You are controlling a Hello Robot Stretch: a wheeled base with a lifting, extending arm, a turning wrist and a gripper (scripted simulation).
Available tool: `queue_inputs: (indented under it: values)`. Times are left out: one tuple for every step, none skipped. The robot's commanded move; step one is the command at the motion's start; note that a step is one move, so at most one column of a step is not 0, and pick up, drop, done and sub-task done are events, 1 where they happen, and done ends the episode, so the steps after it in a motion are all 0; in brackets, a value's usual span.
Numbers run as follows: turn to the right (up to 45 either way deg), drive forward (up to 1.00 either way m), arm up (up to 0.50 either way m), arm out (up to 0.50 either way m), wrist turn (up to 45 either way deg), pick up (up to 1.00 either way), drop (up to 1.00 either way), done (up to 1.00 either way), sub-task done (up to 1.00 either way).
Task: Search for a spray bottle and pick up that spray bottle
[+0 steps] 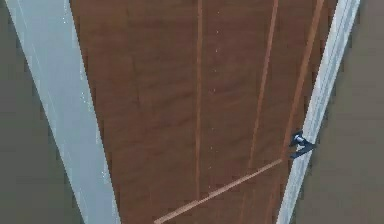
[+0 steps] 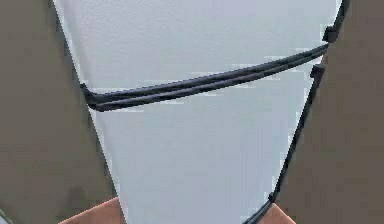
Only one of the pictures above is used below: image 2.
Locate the white fridge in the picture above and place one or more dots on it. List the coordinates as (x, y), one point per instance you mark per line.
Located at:
(200, 150)

